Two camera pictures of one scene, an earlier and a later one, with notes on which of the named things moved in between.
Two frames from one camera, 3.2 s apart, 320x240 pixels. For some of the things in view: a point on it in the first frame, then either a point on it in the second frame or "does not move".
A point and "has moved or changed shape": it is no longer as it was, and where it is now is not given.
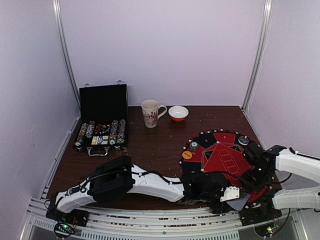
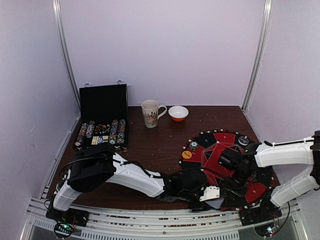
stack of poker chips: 194,146 does not move
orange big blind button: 187,155 does not move
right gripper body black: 250,152 to 223,161
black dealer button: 243,140 does not move
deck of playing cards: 238,204 has moved or changed shape
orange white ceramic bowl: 178,113 does not move
